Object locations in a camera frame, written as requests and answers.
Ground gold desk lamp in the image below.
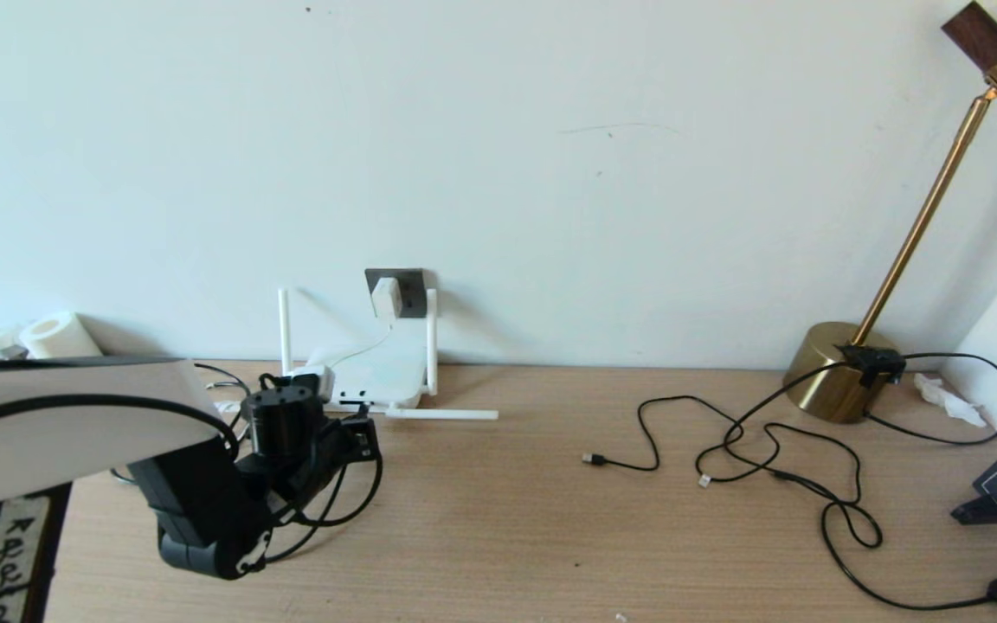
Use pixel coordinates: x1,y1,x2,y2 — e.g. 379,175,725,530
782,0,997,425

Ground black clip stand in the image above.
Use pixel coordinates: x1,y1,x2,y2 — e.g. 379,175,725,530
950,495,997,526

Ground crumpled white tissue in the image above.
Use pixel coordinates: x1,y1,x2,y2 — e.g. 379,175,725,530
912,372,988,429

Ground black ethernet cable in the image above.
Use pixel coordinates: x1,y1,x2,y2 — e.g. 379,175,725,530
109,363,370,563

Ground black inline cord switch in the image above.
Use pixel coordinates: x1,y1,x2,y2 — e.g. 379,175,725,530
836,344,906,388

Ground white power adapter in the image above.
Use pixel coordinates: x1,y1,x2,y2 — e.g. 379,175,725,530
371,277,404,319

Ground black left wrist camera cable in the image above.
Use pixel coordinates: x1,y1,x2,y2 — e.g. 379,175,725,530
0,374,384,529

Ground grey wall socket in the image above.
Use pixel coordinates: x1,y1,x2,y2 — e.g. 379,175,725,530
364,268,426,319

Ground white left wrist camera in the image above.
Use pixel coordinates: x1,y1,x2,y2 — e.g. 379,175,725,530
286,365,335,401

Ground white toilet paper roll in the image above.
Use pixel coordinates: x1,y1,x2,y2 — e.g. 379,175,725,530
18,311,104,360

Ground white router with antennas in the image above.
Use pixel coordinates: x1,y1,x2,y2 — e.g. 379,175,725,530
213,287,499,422

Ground black USB cable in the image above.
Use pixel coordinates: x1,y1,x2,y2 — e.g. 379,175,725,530
582,395,781,487

